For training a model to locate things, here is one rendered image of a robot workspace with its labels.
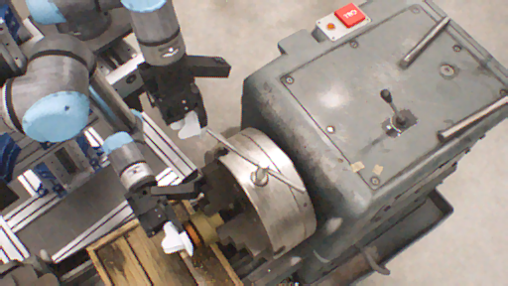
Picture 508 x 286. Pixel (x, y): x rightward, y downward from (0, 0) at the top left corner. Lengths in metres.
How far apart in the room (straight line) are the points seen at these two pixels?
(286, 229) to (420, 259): 1.42
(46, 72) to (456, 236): 2.05
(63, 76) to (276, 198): 0.50
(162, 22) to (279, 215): 0.50
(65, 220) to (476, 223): 1.93
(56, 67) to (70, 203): 1.30
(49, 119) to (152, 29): 0.29
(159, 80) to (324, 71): 0.48
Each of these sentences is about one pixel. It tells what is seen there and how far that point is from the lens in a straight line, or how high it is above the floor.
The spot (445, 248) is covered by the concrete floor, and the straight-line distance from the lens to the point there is 2.49.
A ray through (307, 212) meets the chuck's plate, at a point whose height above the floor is 1.17.
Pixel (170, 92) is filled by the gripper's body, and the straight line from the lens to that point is 0.86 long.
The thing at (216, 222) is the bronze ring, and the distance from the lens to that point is 1.14.
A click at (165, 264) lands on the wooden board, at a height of 0.88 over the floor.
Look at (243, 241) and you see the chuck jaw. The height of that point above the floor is 1.11.
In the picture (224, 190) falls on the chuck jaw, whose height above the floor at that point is 1.15.
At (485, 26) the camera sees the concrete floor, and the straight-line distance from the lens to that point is 3.35.
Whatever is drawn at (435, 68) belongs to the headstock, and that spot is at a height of 1.25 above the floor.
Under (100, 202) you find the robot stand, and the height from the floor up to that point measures 0.21.
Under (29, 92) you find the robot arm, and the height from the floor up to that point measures 1.44.
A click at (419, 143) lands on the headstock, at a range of 1.14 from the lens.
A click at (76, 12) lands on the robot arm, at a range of 0.87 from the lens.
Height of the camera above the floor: 2.19
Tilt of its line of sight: 62 degrees down
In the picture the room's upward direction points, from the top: 6 degrees clockwise
